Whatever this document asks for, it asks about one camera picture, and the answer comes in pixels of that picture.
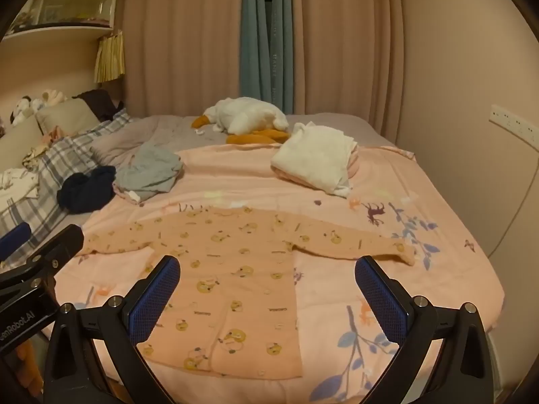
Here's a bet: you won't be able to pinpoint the pile of plush toys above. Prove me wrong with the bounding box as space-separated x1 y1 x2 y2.
9 88 68 126

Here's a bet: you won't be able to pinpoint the white power cable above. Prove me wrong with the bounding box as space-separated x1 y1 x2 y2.
487 172 536 258

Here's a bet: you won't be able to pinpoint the beige headboard cushion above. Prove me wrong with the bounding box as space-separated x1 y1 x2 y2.
36 99 102 136
0 115 43 170

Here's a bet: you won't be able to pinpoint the white printed cloth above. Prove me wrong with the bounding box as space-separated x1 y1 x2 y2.
0 168 39 215

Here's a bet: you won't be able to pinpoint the pink animal print blanket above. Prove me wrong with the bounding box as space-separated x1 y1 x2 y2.
42 143 506 404

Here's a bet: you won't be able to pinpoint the dark navy garment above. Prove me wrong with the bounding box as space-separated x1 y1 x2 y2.
57 165 116 214

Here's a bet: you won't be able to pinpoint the white wall shelf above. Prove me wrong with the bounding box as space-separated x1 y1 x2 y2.
0 0 125 43

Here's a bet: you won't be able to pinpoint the white folded clothes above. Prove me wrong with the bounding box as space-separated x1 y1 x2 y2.
271 121 358 198

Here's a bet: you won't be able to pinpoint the dark brown garment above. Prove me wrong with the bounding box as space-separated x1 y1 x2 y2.
73 89 125 121

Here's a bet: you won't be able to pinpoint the orange printed baby garment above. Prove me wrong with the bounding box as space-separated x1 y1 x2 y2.
78 206 417 378

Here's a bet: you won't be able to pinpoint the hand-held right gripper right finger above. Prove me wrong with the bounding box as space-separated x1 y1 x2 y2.
354 255 494 404

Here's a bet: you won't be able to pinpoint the yellow fringed cloth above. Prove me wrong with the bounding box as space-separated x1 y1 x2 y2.
93 30 126 84

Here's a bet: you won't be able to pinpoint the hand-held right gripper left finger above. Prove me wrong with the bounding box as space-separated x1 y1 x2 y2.
43 255 182 404

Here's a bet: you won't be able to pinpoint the teal curtain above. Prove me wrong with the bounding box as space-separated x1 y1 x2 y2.
239 0 294 112

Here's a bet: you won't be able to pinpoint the pink folded cloth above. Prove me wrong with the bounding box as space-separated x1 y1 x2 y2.
272 142 361 187

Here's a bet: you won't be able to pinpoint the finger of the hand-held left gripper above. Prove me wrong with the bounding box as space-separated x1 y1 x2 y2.
23 224 85 271
0 222 32 257

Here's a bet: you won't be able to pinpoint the grey garment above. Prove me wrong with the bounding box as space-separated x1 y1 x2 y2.
113 141 184 203

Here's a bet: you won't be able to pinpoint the white goose plush toy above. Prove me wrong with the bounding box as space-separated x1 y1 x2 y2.
191 97 291 146

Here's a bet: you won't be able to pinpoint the white wall power strip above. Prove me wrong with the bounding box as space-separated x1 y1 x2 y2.
488 104 539 151

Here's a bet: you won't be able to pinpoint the plaid quilt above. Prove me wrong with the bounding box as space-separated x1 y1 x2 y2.
0 108 135 253

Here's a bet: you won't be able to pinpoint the beige curtain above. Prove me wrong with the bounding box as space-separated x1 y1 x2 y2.
122 0 406 148

